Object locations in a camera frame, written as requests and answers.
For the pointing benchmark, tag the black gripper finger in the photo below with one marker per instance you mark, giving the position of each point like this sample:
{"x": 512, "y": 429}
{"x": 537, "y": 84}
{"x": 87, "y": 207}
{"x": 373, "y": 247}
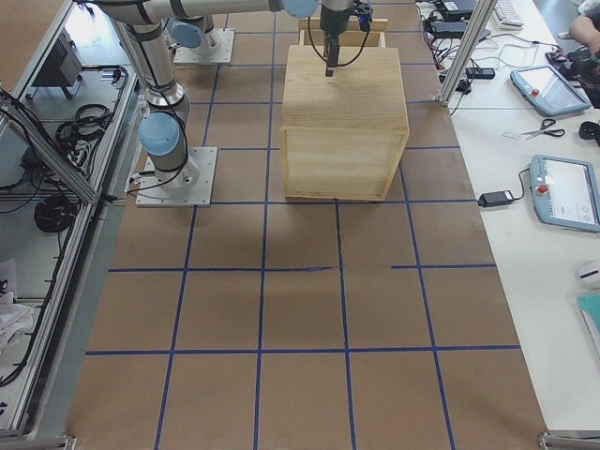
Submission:
{"x": 330, "y": 53}

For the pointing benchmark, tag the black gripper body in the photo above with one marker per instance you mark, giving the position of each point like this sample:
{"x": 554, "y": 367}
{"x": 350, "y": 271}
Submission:
{"x": 334, "y": 21}

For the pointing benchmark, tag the wooden drawer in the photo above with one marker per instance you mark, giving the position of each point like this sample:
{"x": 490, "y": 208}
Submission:
{"x": 353, "y": 37}

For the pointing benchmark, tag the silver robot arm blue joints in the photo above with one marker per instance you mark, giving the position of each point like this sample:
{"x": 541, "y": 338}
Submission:
{"x": 163, "y": 132}

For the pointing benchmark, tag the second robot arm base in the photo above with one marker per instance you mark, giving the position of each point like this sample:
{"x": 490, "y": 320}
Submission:
{"x": 197, "y": 30}

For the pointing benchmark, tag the wooden drawer cabinet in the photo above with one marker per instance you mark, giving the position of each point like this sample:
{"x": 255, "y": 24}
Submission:
{"x": 342, "y": 136}

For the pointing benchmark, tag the black small device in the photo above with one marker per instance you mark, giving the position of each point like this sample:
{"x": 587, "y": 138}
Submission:
{"x": 480, "y": 73}

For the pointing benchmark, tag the white keyboard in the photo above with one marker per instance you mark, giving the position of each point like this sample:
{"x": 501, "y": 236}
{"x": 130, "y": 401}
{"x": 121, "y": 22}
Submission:
{"x": 506, "y": 17}

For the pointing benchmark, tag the metal robot mounting plate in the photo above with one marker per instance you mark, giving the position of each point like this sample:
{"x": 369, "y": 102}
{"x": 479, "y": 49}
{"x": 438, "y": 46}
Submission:
{"x": 192, "y": 186}

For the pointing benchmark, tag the far teach pendant tablet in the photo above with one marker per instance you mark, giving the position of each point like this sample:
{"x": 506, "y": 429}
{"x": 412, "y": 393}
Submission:
{"x": 548, "y": 91}

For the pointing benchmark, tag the teach pendant tablet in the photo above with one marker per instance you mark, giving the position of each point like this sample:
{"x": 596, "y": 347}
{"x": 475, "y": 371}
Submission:
{"x": 548, "y": 91}
{"x": 565, "y": 193}

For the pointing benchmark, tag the black power adapter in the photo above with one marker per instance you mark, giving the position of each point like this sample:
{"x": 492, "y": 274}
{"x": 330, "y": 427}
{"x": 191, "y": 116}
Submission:
{"x": 495, "y": 198}

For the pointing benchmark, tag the black control box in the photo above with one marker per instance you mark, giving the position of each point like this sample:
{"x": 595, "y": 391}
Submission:
{"x": 61, "y": 69}

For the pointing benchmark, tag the near teach pendant tablet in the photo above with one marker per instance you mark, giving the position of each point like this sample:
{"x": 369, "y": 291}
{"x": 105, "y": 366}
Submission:
{"x": 565, "y": 193}

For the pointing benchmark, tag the teal notebook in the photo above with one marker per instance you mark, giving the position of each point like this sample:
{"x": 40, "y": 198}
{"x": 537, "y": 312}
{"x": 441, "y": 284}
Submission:
{"x": 588, "y": 305}

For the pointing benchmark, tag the aluminium frame post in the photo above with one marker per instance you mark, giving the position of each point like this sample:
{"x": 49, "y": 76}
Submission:
{"x": 475, "y": 27}

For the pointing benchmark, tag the aluminium side frame rail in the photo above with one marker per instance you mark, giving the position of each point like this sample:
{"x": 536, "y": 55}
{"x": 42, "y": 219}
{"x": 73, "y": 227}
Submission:
{"x": 55, "y": 154}

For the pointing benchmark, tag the black handled scissors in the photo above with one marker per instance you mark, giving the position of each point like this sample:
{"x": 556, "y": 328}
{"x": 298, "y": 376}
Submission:
{"x": 546, "y": 128}

